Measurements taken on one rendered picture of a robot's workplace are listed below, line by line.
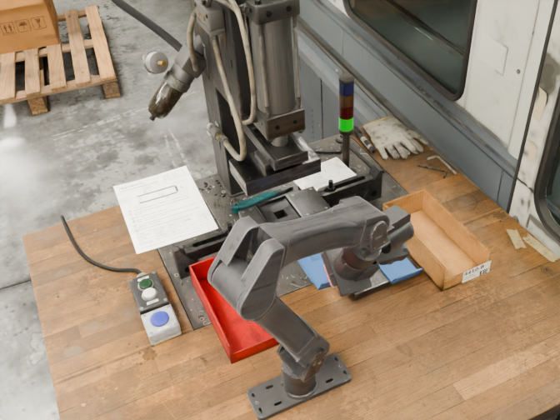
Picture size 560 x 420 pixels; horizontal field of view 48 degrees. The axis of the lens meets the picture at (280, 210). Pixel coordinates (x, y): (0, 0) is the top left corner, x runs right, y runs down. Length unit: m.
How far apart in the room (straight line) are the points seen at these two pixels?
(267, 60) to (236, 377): 0.62
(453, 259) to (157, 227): 0.73
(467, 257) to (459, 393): 0.36
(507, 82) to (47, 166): 2.61
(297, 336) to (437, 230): 0.60
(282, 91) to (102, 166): 2.34
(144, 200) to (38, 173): 1.92
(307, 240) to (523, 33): 0.86
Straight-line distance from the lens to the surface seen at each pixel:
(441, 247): 1.53
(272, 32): 1.20
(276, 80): 1.25
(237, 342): 1.33
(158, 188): 1.76
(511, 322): 1.41
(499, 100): 1.73
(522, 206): 1.68
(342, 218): 1.00
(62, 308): 1.51
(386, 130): 1.87
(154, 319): 1.37
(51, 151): 3.76
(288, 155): 1.33
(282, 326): 1.04
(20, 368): 2.66
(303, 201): 1.51
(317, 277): 1.30
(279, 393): 1.25
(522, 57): 1.63
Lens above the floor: 1.95
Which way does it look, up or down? 41 degrees down
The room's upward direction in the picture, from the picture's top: 5 degrees counter-clockwise
